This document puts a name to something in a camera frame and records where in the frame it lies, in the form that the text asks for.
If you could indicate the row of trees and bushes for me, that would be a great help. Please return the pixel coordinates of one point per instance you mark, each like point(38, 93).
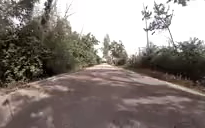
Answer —
point(26, 53)
point(183, 58)

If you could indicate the dirt verge with leaves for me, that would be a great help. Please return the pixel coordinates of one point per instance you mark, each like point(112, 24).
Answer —
point(10, 87)
point(176, 79)

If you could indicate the distant group of trees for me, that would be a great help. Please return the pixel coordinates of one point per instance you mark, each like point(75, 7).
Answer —
point(115, 51)

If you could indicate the tall thin tree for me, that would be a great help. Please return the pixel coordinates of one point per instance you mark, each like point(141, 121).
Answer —
point(161, 20)

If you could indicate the reddish grey asphalt road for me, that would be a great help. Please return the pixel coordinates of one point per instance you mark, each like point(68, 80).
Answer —
point(103, 96)

